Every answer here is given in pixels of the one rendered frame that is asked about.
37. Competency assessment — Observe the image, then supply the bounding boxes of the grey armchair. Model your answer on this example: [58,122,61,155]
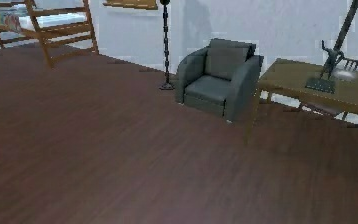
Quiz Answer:
[175,38,265,123]

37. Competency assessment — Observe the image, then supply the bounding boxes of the black floor lamp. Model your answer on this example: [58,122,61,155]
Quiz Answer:
[158,0,176,91]

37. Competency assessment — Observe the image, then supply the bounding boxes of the brown wooden table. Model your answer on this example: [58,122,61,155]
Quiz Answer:
[243,58,358,146]

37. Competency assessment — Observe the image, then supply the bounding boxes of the brown framed picture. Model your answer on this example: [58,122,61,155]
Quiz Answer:
[102,0,159,11]

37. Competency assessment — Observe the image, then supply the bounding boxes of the brown wooden shelf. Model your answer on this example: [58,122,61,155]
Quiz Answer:
[0,0,100,70]

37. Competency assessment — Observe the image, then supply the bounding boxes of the dark desk lamp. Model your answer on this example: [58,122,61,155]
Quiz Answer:
[305,0,358,94]

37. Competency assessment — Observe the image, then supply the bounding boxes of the dark wooden chair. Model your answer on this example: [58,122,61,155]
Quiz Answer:
[300,56,358,122]

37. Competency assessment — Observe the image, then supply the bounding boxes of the colourful books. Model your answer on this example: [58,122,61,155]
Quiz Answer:
[0,8,22,33]

